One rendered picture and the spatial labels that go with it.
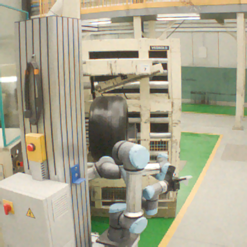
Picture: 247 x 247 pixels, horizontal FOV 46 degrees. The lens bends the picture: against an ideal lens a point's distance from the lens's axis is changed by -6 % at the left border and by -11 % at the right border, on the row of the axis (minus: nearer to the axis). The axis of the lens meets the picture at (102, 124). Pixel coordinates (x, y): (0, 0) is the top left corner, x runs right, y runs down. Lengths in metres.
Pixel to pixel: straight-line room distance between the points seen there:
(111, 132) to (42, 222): 1.24
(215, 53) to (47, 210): 10.65
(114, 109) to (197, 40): 9.45
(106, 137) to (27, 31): 1.27
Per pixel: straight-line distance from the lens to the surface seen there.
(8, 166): 2.13
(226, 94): 11.62
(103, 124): 2.49
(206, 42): 11.71
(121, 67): 2.86
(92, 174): 2.19
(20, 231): 1.60
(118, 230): 1.93
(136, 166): 1.61
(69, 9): 2.70
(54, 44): 1.44
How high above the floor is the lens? 1.83
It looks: 13 degrees down
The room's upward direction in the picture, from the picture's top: 2 degrees counter-clockwise
